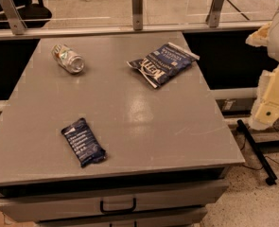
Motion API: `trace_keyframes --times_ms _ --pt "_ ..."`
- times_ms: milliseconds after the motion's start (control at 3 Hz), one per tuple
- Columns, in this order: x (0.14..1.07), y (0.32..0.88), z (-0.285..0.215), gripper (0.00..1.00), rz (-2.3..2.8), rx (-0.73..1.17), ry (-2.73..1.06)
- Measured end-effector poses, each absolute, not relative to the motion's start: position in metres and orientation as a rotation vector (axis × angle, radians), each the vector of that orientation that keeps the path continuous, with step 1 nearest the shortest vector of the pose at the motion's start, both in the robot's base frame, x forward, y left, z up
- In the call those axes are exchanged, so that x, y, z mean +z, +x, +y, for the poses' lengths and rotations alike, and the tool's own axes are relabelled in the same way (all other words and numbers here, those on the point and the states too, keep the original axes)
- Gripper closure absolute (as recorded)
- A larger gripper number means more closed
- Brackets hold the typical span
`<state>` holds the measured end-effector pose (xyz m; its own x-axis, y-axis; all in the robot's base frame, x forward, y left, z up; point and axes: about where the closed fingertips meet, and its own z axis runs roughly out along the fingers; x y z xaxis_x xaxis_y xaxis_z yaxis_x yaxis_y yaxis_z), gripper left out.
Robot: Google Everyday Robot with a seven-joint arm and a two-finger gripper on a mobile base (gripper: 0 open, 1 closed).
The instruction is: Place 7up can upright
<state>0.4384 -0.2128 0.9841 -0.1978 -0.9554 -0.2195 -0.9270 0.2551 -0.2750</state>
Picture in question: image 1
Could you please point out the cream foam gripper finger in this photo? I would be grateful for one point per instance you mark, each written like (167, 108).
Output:
(265, 110)

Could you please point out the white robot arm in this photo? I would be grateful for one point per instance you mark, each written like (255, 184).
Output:
(265, 110)

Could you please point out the black floor bar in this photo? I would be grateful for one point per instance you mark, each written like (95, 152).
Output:
(271, 180)

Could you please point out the blue Kettle chips bag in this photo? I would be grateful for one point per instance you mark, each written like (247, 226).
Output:
(163, 64)

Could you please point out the grey cabinet drawer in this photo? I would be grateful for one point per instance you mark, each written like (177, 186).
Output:
(161, 218)
(86, 203)

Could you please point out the lower grey cabinet drawer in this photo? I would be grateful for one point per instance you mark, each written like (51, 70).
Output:
(161, 218)

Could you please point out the dark blue snack packet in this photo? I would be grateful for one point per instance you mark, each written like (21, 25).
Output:
(83, 143)

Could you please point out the grey horizontal rail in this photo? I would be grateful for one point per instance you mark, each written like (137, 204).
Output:
(39, 33)

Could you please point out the right metal rail bracket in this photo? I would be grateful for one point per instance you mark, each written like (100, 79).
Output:
(213, 17)

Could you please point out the metal rail bracket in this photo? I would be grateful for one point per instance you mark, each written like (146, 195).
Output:
(213, 17)
(16, 24)
(137, 14)

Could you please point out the middle metal rail bracket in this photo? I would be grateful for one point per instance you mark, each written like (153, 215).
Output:
(137, 14)

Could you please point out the black drawer handle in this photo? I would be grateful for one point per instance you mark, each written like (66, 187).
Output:
(117, 207)

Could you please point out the left metal rail bracket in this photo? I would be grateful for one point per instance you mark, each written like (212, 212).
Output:
(16, 24)

